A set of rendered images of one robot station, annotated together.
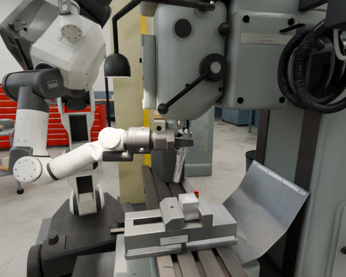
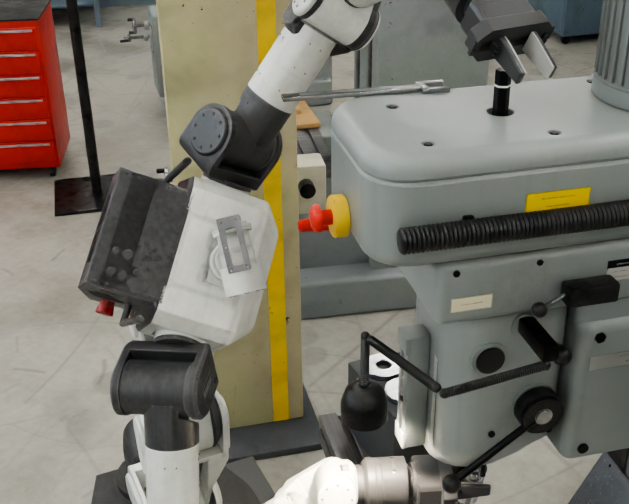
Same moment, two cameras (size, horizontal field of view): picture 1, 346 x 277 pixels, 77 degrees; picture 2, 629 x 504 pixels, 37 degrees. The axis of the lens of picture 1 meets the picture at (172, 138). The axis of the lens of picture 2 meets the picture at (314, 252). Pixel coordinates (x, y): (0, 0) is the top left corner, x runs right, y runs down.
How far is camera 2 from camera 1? 107 cm
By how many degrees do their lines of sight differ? 15
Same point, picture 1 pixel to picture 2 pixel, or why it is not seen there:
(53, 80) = (206, 378)
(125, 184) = not seen: hidden behind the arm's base
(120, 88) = (189, 94)
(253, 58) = (609, 387)
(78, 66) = (243, 328)
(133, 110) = not seen: hidden behind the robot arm
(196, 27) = (513, 352)
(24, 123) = (172, 477)
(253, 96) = (607, 438)
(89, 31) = (254, 236)
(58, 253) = not seen: outside the picture
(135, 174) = (241, 345)
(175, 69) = (472, 414)
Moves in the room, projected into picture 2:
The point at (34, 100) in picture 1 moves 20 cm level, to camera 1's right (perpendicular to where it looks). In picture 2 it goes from (185, 431) to (308, 426)
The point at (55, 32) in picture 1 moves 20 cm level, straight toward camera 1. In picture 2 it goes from (191, 262) to (243, 319)
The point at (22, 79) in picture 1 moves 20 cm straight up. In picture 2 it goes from (156, 394) to (144, 286)
